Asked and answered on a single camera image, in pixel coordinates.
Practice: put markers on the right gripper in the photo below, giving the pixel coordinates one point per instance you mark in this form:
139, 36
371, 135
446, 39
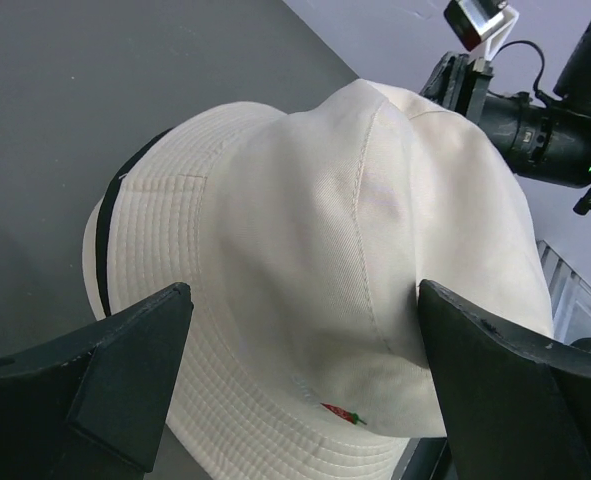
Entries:
459, 83

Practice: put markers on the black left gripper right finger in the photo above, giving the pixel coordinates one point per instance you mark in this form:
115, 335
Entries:
515, 404

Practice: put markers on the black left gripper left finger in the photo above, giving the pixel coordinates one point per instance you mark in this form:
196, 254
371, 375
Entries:
92, 404

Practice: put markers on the cream bucket hat chili embroidery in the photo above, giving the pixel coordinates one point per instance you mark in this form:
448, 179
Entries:
303, 238

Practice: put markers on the beige bucket hat pink lining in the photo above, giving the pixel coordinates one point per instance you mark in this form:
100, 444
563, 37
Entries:
89, 264

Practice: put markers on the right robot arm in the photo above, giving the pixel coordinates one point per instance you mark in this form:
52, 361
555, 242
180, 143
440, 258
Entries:
545, 137

